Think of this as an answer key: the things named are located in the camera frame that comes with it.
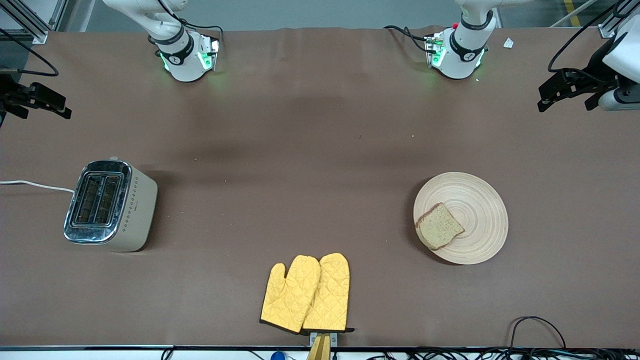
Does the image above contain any aluminium frame profile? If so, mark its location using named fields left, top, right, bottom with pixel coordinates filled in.
left=550, top=0, right=640, bottom=39
left=0, top=0, right=68, bottom=45

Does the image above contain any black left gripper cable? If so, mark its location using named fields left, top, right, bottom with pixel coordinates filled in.
left=547, top=0, right=628, bottom=74

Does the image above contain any black right arm base cable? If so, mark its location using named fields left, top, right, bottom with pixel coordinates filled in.
left=159, top=0, right=224, bottom=51

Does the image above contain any tan post with metal bracket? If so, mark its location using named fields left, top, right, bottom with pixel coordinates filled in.
left=306, top=332, right=339, bottom=360

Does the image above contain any brown bread slice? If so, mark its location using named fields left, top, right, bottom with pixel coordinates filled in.
left=415, top=202, right=465, bottom=251

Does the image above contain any black arm base cable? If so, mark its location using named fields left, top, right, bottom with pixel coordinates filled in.
left=159, top=0, right=224, bottom=51
left=384, top=25, right=432, bottom=53

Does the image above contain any brown table cover sheet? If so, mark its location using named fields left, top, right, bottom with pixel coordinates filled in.
left=0, top=26, right=640, bottom=348

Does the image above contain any white toaster power cable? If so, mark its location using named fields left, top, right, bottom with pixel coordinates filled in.
left=0, top=180, right=76, bottom=194

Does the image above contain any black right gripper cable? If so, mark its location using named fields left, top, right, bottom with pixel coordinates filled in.
left=0, top=27, right=60, bottom=78

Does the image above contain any black left arm base cable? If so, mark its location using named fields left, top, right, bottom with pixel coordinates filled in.
left=384, top=25, right=432, bottom=53

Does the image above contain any beige chrome two-slot toaster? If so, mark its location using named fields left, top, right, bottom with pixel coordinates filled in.
left=63, top=156, right=159, bottom=253

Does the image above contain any yellow quilted oven mitt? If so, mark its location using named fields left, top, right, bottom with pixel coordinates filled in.
left=259, top=255, right=322, bottom=335
left=302, top=252, right=355, bottom=334

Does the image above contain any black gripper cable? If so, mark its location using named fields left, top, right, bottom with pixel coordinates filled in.
left=547, top=0, right=628, bottom=74
left=0, top=27, right=60, bottom=78

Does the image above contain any black looped cable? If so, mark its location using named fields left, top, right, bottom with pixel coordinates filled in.
left=510, top=316, right=567, bottom=351

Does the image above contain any round wooden plate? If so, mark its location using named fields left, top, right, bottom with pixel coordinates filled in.
left=413, top=172, right=509, bottom=266

